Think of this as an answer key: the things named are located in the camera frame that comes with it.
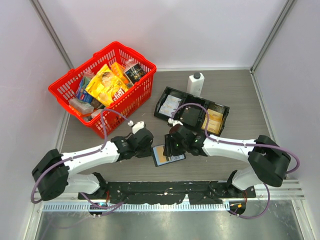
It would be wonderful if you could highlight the gold card top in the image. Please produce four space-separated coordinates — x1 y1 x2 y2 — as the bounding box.
207 109 223 122

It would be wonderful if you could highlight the white VIP card bottom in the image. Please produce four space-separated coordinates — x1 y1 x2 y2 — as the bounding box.
159 106 175 117

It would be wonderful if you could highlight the clear plastic wrapped pack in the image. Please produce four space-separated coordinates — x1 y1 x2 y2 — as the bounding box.
68 98 94 115

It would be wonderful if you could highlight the red plastic shopping basket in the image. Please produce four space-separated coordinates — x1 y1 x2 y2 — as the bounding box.
48 41 157 138

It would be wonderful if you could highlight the blue green snack pack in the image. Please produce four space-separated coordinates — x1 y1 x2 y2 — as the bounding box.
75 76 93 104

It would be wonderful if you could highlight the white bottle black cap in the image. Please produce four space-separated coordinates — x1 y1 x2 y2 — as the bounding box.
186 72 205 97

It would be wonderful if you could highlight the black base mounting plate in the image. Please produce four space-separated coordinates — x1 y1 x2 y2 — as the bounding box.
86 181 256 205

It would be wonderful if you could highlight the aluminium frame profile right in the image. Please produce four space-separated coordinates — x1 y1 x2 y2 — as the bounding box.
249 0 297 75

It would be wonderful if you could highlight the aluminium frame profile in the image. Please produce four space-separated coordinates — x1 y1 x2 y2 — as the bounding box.
30 0 74 69
249 0 297 75

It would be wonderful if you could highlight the white VIP card top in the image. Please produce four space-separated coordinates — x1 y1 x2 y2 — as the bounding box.
165 95 182 105

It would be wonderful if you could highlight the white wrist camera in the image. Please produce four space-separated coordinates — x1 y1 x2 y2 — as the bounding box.
167 118 183 127
131 121 146 134

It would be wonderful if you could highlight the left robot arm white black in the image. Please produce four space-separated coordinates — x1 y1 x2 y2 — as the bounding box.
31 127 154 201

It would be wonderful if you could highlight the gold card bottom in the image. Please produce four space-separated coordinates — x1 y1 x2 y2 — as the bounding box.
201 119 222 134

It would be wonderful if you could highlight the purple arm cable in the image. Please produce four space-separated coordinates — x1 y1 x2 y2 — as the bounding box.
170 102 301 220
30 108 135 203

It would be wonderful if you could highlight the black gold patterned box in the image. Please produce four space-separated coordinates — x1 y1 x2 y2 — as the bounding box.
124 63 146 84

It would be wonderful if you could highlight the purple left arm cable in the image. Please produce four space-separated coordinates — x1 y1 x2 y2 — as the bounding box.
30 108 135 203

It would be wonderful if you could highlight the white vip card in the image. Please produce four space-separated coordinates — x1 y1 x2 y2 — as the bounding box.
161 101 179 112
159 106 175 117
165 95 182 105

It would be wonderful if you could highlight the black VIP card upper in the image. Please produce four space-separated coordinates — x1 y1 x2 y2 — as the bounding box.
180 106 201 127

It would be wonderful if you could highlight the yellow snack bag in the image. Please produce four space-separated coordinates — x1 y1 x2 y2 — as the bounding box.
85 64 129 107

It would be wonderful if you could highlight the black leather card holder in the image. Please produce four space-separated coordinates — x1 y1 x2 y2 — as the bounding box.
152 145 186 167

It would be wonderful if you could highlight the aluminium frame profile left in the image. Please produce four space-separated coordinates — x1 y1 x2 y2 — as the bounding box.
30 0 74 69

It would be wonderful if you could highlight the white slotted cable duct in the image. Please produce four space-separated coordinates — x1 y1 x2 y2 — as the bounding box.
42 201 230 212

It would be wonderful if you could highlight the white VIP card middle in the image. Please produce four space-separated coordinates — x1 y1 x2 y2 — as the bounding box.
161 101 179 112

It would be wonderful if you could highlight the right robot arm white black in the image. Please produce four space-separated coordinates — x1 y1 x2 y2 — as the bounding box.
163 123 291 198

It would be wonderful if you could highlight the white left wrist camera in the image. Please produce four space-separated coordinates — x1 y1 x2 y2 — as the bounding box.
131 121 146 134

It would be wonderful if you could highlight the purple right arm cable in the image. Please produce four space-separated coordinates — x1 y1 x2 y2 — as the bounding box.
170 102 301 220

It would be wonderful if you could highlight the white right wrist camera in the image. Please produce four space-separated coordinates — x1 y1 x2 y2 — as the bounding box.
167 118 183 127

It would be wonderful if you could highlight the orange snack box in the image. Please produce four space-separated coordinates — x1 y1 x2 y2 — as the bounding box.
110 62 126 81

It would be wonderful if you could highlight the black three-compartment card tray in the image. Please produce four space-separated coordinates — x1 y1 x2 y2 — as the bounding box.
154 86 230 136

